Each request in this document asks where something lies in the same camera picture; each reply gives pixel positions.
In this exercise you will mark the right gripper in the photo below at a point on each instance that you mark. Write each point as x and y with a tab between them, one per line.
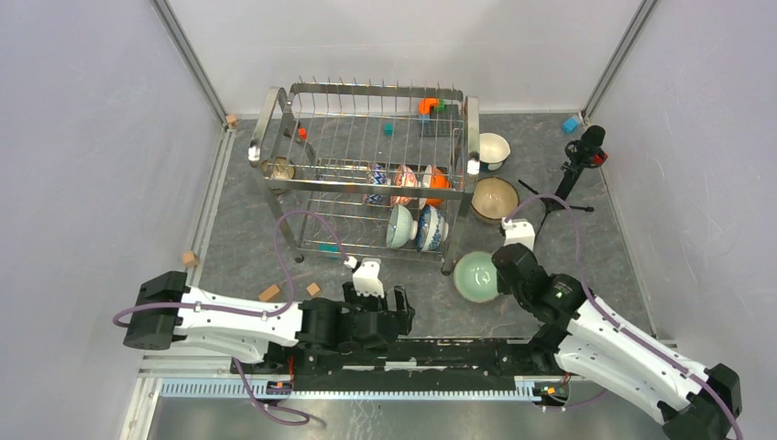
502	286

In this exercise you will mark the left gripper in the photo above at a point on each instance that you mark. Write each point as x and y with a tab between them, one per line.
403	311

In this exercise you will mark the pale green bowl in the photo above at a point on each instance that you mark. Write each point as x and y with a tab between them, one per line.
475	277

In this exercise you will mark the green dotted white bowl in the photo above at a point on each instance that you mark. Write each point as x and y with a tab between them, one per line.
402	227

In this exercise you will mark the pink speckled bowl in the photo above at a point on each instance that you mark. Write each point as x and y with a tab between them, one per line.
493	199

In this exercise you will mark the blue floral bowl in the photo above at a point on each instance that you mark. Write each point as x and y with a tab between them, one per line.
433	229

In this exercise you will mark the teal and white bowl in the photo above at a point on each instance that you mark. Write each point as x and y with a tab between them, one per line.
493	151

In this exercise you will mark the black patterned bowl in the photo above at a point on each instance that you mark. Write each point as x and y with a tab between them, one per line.
279	168

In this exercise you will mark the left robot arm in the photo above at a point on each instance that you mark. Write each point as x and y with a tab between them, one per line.
170	313

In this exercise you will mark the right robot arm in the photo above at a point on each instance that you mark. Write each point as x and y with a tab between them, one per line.
585	337

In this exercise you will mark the metal dish rack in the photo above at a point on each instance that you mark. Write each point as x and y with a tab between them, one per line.
345	121

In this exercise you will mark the small tan block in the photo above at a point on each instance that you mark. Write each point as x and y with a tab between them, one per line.
313	289

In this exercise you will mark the tan wooden block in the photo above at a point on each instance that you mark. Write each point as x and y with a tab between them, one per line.
269	293

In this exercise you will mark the orange bowl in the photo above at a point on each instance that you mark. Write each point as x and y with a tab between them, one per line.
433	178

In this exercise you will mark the blue zigzag patterned bowl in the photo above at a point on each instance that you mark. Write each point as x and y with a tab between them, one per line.
376	176

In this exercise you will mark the red patterned bowl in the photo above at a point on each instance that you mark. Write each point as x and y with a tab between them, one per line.
404	176

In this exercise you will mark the black microphone on tripod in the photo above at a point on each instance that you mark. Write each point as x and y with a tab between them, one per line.
586	153

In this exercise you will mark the blue block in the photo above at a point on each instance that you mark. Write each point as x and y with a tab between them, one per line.
571	124

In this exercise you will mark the light wooden cube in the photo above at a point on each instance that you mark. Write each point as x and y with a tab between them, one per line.
190	259

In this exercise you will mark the orange toy piece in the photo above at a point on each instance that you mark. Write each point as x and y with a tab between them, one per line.
428	107

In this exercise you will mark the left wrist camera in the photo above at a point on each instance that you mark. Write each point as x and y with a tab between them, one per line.
365	276

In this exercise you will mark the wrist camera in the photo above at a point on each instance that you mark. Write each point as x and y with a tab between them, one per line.
518	231
365	276

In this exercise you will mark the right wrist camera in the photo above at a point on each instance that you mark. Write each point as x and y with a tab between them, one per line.
518	231

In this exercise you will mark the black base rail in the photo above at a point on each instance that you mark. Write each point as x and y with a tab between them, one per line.
412	364

